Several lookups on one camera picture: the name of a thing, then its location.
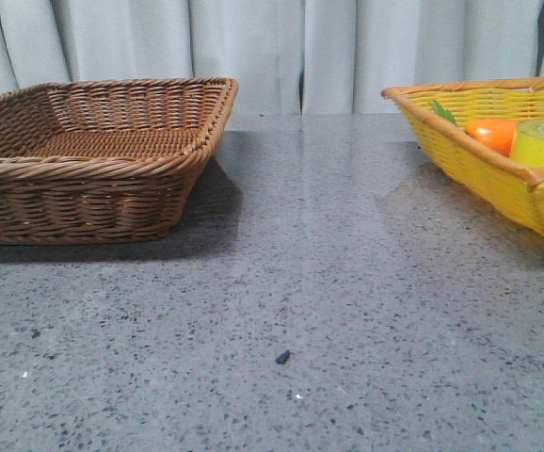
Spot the small black debris piece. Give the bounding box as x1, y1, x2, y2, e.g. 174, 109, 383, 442
275, 349, 291, 364

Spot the white curtain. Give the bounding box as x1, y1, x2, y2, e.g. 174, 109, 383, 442
0, 1, 544, 115

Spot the yellow wicker basket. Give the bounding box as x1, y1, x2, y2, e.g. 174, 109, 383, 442
381, 77, 544, 236

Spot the brown wicker basket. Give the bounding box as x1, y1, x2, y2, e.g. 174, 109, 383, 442
0, 77, 238, 245

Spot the orange plastic carrot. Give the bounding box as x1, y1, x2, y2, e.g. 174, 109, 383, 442
463, 118, 520, 158

